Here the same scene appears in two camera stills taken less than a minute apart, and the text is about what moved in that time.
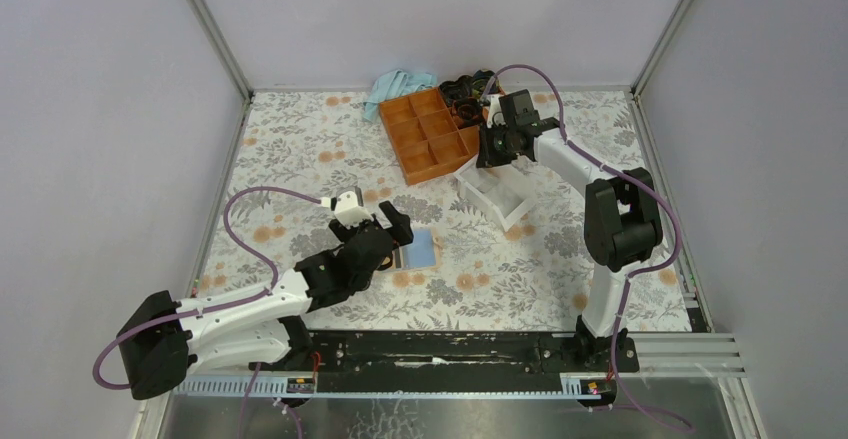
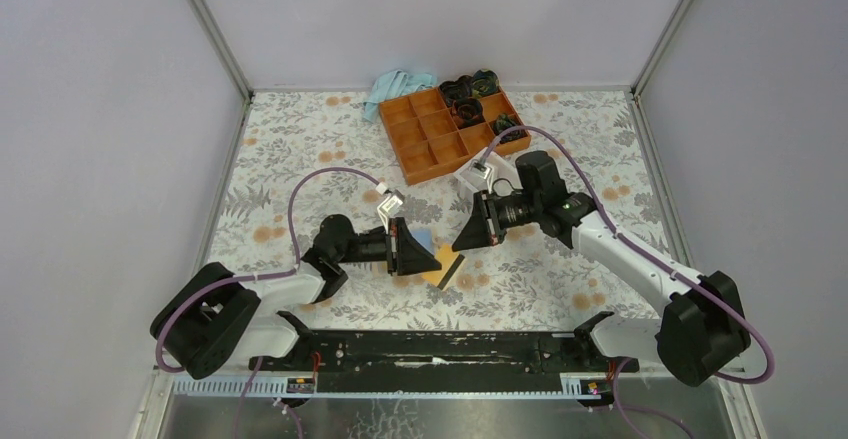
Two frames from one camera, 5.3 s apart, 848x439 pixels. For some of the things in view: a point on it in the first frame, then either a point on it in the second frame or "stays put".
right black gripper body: x=496 y=145 -> x=514 y=210
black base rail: x=451 y=362 stays put
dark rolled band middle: x=469 y=110 stays put
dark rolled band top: x=460 y=88 stays put
